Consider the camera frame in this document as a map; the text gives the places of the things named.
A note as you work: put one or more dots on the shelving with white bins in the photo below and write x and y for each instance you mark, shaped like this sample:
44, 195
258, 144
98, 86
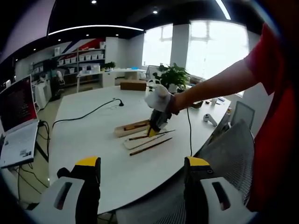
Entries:
79, 58

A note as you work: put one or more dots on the grey mesh office chair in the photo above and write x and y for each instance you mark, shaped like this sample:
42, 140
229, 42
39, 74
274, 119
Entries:
231, 151

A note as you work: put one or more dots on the small green plant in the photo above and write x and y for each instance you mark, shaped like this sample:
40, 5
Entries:
109, 66

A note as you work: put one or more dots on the person in red sleeve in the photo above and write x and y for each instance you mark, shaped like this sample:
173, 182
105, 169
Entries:
273, 105

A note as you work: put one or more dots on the silver laptop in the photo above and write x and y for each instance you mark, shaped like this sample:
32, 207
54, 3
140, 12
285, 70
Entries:
17, 112

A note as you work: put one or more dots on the brown wooden spoon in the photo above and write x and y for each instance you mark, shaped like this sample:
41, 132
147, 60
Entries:
135, 127

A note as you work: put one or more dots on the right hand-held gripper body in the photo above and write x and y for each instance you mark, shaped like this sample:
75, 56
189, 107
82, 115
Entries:
160, 117

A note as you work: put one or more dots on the person's right hand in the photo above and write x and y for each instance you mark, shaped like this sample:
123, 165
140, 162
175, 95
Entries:
158, 98

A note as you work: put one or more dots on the white desk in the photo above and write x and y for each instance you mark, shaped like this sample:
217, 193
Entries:
109, 77

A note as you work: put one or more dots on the dark wooden chopstick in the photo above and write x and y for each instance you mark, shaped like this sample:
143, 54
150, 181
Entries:
140, 137
149, 147

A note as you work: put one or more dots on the brown cardboard box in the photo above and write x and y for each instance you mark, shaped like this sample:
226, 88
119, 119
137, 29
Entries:
133, 85

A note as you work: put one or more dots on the white cabinet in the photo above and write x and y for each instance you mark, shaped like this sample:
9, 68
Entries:
43, 96

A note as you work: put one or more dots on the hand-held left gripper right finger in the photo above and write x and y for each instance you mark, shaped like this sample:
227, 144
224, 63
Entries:
196, 186

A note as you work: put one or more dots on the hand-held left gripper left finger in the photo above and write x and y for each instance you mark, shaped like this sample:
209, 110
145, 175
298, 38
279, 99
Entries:
86, 186

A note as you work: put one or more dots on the beige cutlery case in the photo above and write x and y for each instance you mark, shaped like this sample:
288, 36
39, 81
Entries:
121, 131

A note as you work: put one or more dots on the green potted plant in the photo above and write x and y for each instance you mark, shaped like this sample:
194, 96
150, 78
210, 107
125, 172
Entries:
174, 74

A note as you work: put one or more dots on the long ceiling light strip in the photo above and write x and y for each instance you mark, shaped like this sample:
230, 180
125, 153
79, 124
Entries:
223, 9
93, 27

